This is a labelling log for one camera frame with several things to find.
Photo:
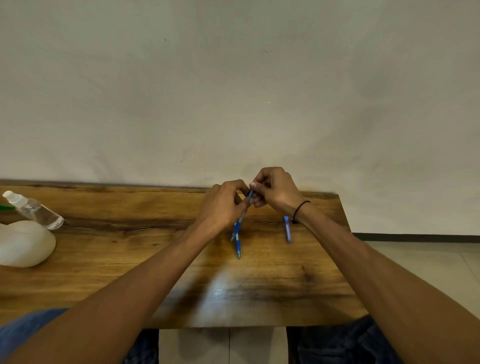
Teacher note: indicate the person's right hand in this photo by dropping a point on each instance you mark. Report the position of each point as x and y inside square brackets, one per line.
[279, 189]

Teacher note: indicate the person's left hand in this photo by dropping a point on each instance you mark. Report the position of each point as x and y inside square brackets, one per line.
[217, 208]

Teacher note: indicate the person's right fingers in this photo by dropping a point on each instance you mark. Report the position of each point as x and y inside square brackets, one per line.
[259, 187]

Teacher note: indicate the person's left thumb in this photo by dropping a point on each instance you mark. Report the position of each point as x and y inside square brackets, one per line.
[244, 205]

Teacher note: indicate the blue ballpoint pen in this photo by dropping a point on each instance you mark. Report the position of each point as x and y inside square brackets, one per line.
[237, 225]
[238, 248]

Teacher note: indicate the person's left forearm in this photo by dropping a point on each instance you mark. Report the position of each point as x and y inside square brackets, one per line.
[123, 296]

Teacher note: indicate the person's right forearm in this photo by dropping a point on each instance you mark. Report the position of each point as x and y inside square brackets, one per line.
[382, 285]

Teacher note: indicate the black wristband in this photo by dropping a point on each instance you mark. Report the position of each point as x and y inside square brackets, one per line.
[299, 210]

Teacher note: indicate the blue pen cap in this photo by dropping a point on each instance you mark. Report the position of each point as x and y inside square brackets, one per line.
[287, 228]

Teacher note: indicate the person's right leg in jeans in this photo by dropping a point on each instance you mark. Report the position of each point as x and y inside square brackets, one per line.
[337, 345]

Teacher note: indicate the clear plastic spray bottle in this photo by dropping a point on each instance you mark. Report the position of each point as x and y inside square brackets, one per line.
[35, 212]

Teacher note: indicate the white rounded plastic container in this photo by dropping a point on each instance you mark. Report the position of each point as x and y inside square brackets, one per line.
[24, 243]

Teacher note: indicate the green object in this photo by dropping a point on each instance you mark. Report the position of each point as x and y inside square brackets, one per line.
[5, 207]

